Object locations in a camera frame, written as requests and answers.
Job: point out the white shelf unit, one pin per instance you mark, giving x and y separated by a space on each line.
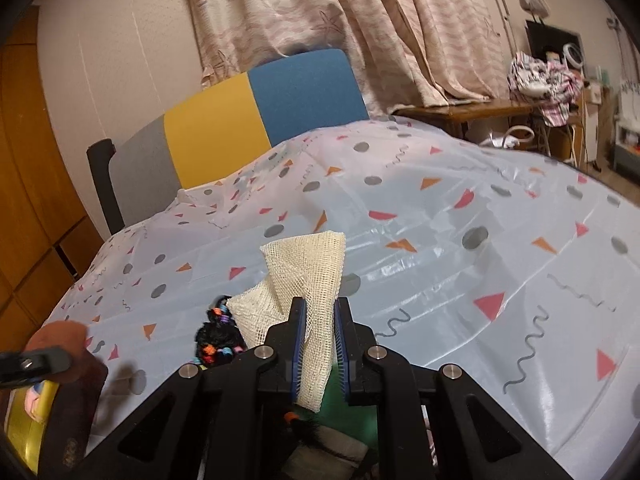
627 130

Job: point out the green silicone bottle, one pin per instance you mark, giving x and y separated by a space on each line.
350 420

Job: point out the patterned beige curtain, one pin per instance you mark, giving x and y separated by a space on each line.
350 20

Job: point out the pile of patterned clothes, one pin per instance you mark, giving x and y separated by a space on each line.
540 80

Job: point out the black hair piece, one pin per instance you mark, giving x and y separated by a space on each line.
305 430

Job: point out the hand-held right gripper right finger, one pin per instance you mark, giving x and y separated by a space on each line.
342 345

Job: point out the gold rectangular tin box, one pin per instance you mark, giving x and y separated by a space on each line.
70 410

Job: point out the cream mesh cloth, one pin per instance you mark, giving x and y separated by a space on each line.
300 265

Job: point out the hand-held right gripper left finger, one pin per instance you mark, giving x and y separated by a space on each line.
298 340

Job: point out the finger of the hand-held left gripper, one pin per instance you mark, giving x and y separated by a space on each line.
35 362

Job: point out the black screen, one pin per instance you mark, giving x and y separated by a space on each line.
545 37

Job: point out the wooden side table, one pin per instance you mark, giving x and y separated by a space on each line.
475 108

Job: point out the patterned plastic tablecloth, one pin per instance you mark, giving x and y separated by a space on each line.
450 270

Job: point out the wooden wardrobe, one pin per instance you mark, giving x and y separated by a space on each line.
30 185

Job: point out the grey yellow blue chair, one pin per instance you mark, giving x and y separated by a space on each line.
215 130

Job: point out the brown round puff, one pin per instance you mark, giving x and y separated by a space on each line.
55 335

